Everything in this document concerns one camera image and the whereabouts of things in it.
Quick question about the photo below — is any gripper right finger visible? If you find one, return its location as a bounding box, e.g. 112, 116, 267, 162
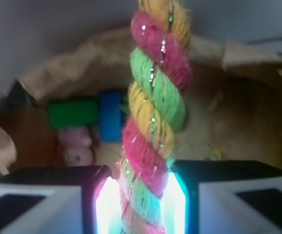
162, 160, 282, 234

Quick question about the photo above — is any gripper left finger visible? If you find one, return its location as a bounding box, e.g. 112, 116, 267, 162
0, 165, 121, 234

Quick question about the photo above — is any multicolored twisted rope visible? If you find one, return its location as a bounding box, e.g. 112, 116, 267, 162
116, 0, 193, 234

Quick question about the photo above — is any pink plush toy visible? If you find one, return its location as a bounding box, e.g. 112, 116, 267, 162
57, 126, 95, 167

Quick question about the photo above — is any green wooden block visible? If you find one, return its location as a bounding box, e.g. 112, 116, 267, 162
47, 98, 99, 129

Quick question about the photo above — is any brown paper bag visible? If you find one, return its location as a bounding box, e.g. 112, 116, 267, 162
0, 28, 282, 175

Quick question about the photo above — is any blue wooden block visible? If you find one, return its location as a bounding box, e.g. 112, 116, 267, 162
99, 92, 122, 142

